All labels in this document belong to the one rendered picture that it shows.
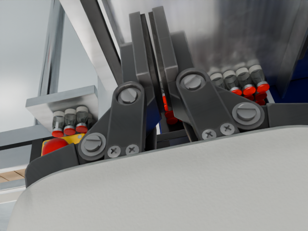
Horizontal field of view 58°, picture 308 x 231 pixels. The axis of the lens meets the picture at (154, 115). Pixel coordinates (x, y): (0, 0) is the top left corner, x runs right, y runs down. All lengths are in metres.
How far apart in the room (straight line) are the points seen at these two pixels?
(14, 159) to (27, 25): 1.01
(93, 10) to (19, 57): 1.38
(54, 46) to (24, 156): 0.37
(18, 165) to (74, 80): 1.23
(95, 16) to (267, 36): 0.26
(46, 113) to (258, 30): 0.39
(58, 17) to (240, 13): 0.68
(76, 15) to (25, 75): 1.45
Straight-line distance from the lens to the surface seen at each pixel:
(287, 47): 0.51
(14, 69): 1.80
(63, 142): 0.43
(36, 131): 0.65
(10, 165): 0.64
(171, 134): 0.42
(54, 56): 0.86
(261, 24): 0.45
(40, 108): 0.55
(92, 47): 0.42
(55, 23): 0.96
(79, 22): 0.40
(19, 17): 1.54
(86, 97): 0.51
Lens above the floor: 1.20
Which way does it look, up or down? 34 degrees down
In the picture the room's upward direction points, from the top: 172 degrees clockwise
